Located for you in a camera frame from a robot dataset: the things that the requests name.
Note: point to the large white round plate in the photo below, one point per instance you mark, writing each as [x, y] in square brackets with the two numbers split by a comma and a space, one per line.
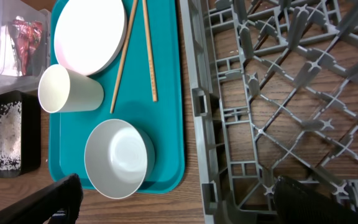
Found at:
[89, 34]

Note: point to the left wooden chopstick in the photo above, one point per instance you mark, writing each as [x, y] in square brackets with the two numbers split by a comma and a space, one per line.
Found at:
[123, 55]

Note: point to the right wooden chopstick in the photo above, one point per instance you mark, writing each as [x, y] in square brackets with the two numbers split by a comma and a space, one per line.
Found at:
[149, 51]

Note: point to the grey dishwasher rack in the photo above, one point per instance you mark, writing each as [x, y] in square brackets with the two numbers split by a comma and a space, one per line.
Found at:
[274, 88]

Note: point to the spilled rice pile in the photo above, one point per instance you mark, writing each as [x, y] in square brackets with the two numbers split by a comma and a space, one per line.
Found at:
[10, 135]

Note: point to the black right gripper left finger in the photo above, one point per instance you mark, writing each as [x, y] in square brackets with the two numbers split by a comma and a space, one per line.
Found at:
[57, 203]

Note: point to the red snack wrapper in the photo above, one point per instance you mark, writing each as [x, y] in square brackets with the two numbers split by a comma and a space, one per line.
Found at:
[26, 38]

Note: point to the grey-green bowl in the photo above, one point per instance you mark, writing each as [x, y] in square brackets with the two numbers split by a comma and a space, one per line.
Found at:
[119, 157]

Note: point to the black waste tray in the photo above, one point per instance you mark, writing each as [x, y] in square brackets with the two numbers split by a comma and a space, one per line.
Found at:
[30, 134]

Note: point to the pale green plastic cup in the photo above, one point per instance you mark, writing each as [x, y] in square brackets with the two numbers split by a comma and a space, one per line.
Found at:
[62, 90]

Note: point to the teal plastic serving tray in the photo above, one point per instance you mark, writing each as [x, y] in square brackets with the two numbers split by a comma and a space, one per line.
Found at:
[161, 120]

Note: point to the clear plastic waste bin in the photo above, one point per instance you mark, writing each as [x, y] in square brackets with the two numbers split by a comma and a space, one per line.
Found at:
[9, 76]

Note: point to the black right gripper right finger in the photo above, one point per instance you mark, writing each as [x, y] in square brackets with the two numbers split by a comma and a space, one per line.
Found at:
[298, 204]

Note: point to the wooden chopstick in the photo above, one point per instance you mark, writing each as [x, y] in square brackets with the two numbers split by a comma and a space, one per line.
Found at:
[149, 51]
[123, 55]

